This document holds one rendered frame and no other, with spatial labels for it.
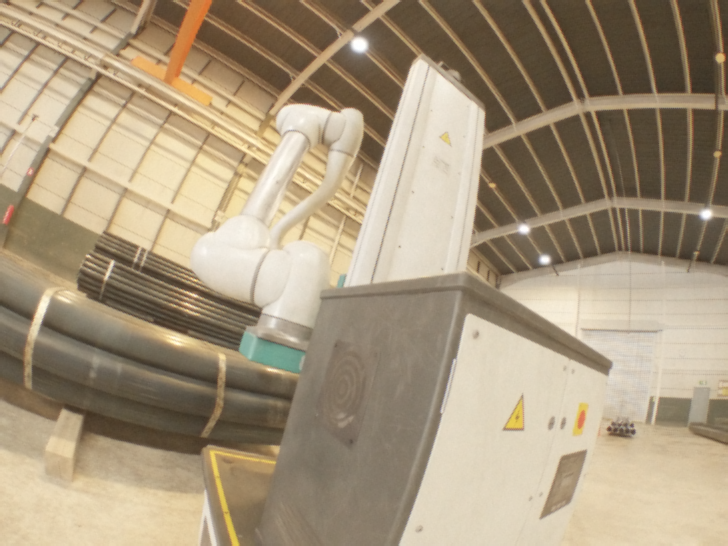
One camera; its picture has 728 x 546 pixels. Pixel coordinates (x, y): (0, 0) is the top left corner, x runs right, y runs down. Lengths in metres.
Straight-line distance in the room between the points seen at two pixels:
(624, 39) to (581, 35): 1.31
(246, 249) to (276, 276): 0.11
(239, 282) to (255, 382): 0.84
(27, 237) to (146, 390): 9.08
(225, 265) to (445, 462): 0.67
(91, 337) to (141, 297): 1.08
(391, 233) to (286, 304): 0.31
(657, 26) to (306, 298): 10.42
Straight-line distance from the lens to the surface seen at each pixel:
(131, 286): 2.44
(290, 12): 10.62
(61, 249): 9.86
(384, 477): 0.33
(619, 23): 10.39
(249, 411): 1.52
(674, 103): 11.34
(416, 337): 0.32
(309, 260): 0.79
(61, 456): 1.24
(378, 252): 0.76
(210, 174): 10.49
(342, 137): 1.15
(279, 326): 0.76
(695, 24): 10.67
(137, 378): 1.36
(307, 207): 1.13
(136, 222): 9.85
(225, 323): 2.56
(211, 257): 0.84
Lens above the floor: 0.74
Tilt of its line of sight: 15 degrees up
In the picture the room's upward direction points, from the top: 16 degrees clockwise
